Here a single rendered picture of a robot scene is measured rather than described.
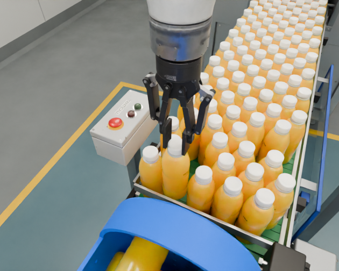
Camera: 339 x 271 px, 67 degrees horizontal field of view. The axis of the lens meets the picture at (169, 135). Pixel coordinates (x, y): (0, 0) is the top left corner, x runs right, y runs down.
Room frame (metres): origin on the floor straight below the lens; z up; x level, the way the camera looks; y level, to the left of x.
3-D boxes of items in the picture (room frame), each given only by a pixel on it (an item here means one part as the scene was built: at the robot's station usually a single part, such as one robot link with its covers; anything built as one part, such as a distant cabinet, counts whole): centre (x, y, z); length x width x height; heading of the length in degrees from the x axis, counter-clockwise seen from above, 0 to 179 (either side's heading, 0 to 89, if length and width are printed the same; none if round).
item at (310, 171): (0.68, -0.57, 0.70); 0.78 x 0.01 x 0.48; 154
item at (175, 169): (0.38, -0.02, 1.05); 0.07 x 0.07 x 0.18
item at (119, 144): (0.54, 0.12, 1.05); 0.20 x 0.10 x 0.10; 154
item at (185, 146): (0.36, -0.04, 1.18); 0.03 x 0.01 x 0.07; 154
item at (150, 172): (0.41, 0.05, 0.99); 0.07 x 0.07 x 0.18
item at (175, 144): (0.37, -0.02, 1.15); 0.04 x 0.04 x 0.02
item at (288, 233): (0.93, -0.62, 0.96); 1.60 x 0.01 x 0.03; 154
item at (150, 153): (0.41, 0.05, 1.08); 0.04 x 0.04 x 0.02
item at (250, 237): (0.30, -0.08, 0.96); 0.40 x 0.01 x 0.03; 64
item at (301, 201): (0.33, -0.34, 0.94); 0.03 x 0.02 x 0.08; 154
